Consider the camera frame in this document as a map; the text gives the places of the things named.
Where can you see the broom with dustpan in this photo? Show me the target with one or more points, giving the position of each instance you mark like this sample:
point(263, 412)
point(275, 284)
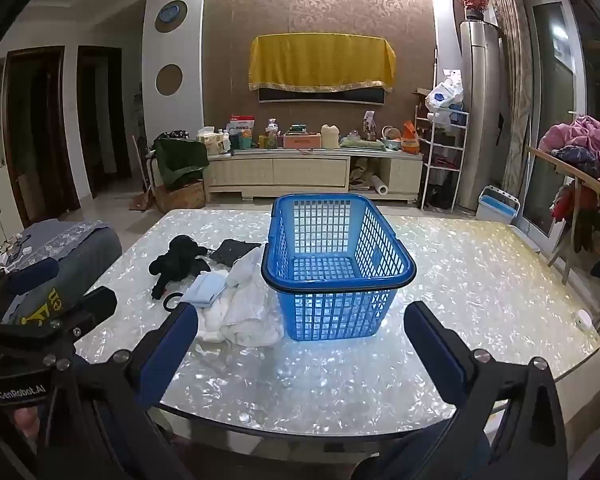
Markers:
point(141, 190)

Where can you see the orange bag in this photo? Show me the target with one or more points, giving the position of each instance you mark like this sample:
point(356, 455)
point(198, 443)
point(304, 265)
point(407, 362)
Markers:
point(410, 140)

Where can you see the floral bag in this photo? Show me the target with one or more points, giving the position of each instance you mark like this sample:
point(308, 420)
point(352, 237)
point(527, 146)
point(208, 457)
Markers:
point(369, 125)

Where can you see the white quilted towel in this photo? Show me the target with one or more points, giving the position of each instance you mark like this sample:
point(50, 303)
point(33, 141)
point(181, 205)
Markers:
point(247, 305)

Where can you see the pale blue cloth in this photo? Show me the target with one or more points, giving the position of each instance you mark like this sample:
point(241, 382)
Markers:
point(205, 290)

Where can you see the yellow fringed cloth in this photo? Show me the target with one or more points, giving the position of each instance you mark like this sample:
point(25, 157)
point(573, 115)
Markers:
point(322, 62)

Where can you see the dark cloth with yellow print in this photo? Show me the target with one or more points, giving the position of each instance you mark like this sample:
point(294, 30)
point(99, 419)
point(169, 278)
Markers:
point(45, 305)

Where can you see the white paper roll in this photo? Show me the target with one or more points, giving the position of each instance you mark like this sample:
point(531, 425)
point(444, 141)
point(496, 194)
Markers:
point(380, 188)

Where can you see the pink box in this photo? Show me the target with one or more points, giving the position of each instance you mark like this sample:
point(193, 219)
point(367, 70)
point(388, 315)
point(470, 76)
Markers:
point(302, 140)

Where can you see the blue plastic basket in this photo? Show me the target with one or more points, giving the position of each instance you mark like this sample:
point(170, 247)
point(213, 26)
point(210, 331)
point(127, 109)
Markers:
point(337, 270)

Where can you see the red flower vase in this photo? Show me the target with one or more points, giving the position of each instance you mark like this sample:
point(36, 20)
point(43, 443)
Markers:
point(472, 2)

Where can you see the standing air conditioner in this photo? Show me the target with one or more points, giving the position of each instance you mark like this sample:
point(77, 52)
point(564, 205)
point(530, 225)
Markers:
point(480, 110)

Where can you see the cream plastic jug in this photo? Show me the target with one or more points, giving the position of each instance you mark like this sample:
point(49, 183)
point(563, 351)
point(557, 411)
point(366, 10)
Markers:
point(330, 136)

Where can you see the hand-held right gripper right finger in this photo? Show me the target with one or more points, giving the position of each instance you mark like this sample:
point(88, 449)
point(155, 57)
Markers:
point(430, 355)

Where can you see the person's left hand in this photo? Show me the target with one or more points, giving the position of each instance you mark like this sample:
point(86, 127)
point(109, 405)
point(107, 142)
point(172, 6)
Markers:
point(27, 420)

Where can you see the dark grey cloth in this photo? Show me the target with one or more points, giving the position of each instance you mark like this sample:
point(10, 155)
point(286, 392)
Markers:
point(232, 251)

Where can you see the white plastic bag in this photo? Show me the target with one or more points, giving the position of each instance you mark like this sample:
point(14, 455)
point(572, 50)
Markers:
point(445, 92)

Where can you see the dark wooden door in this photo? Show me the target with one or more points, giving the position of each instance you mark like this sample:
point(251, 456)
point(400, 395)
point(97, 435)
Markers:
point(100, 120)
point(40, 130)

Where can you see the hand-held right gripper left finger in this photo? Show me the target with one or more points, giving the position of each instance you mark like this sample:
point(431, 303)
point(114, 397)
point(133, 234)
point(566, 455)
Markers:
point(172, 355)

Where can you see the cream television cabinet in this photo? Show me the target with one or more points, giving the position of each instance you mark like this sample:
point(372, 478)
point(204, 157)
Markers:
point(312, 172)

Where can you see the black plush cloth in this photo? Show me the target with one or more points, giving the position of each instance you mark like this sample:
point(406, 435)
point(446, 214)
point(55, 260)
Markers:
point(177, 260)

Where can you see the green cloth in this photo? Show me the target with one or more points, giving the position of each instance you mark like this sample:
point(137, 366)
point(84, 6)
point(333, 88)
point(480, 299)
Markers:
point(180, 160)

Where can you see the tissue box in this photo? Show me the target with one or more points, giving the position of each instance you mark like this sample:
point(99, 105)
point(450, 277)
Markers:
point(211, 142)

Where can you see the wicker basket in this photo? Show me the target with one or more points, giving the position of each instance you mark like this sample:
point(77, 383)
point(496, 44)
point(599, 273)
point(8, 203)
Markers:
point(182, 195)

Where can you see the pile of pink clothes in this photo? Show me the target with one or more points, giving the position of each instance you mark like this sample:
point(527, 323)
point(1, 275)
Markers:
point(580, 140)

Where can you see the red and white box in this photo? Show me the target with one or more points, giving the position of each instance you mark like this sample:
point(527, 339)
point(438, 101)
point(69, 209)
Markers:
point(242, 123)

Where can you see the grey sofa with lace cover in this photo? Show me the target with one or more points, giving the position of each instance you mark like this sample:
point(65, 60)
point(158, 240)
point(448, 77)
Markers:
point(75, 250)

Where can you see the blue and white bucket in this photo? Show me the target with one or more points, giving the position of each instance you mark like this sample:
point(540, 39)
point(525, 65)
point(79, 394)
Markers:
point(498, 203)

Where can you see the white fluffy cloth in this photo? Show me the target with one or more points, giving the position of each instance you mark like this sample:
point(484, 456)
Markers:
point(214, 322)

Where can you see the blue wall plate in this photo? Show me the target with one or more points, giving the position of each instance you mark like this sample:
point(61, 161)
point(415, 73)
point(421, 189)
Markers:
point(170, 11)

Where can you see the patterned curtain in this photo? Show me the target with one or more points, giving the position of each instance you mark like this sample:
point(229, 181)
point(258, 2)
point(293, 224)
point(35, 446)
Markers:
point(515, 85)

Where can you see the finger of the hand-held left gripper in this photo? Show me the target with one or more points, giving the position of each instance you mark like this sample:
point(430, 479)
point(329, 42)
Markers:
point(30, 277)
point(87, 305)

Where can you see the small white round lid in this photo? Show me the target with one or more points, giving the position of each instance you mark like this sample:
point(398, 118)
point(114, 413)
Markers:
point(583, 319)

